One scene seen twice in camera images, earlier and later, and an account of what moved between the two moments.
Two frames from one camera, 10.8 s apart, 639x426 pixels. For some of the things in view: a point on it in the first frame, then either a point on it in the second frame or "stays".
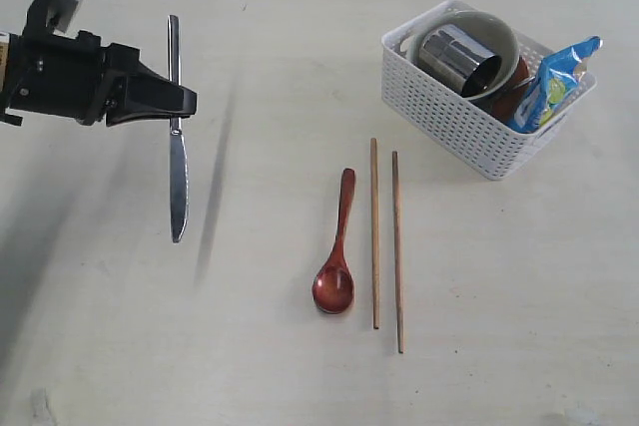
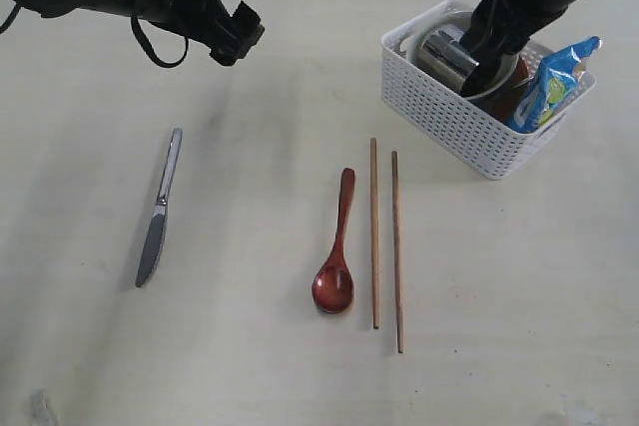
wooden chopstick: [397, 241] stays
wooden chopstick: [374, 191] stays
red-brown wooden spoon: [333, 281] stays
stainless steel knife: [178, 148] -> [154, 236]
